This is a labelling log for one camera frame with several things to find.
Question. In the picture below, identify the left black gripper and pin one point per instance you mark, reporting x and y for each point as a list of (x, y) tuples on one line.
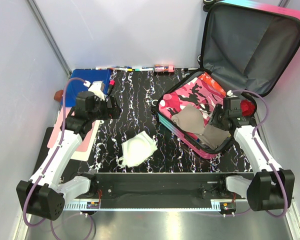
[(111, 113)]

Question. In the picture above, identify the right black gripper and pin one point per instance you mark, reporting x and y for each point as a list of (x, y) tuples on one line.
[(218, 108)]

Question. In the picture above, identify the red lace bra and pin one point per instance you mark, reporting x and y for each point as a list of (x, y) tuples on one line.
[(247, 108)]

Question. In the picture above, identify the beige bra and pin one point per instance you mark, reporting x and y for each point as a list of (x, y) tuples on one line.
[(190, 120)]

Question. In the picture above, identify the pink camouflage garment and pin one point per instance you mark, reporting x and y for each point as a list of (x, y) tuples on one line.
[(196, 93)]

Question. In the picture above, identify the orange white shirt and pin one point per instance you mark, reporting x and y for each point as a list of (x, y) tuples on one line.
[(205, 77)]

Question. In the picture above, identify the white bra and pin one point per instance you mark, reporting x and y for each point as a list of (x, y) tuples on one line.
[(136, 150)]

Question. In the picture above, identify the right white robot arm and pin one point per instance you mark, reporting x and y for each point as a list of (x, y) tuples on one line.
[(257, 155)]

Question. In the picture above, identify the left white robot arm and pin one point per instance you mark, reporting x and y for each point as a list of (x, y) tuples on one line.
[(43, 195)]

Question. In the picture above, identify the red capped black marker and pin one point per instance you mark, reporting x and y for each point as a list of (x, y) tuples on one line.
[(110, 87)]

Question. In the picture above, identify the colourful marker pen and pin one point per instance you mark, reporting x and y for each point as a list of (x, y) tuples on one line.
[(121, 68)]

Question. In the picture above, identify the blue folder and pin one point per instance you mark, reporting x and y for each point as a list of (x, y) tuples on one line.
[(91, 75)]

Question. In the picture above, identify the black tape roll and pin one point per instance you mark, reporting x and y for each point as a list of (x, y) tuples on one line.
[(154, 102)]

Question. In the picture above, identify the pink white board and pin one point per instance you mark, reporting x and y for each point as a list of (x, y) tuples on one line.
[(83, 151)]

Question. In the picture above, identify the brown red round object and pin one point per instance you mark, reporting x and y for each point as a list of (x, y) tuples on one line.
[(58, 96)]

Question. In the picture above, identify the teal capped marker pen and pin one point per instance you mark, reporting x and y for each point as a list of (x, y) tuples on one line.
[(141, 69)]

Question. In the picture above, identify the pink patterned tube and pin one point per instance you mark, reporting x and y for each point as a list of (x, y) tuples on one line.
[(164, 68)]

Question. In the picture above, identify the pink teal hardshell suitcase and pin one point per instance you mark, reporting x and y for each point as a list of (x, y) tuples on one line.
[(245, 45)]

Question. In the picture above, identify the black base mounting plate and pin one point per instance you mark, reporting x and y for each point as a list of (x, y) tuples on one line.
[(193, 185)]

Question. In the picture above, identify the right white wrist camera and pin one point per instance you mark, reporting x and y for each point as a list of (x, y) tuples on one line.
[(230, 94)]

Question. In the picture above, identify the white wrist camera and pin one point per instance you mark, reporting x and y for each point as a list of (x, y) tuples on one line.
[(230, 94), (96, 87)]

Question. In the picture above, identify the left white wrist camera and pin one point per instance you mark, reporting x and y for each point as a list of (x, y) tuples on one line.
[(96, 87)]

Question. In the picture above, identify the aluminium rail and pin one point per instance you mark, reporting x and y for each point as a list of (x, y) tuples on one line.
[(225, 203)]

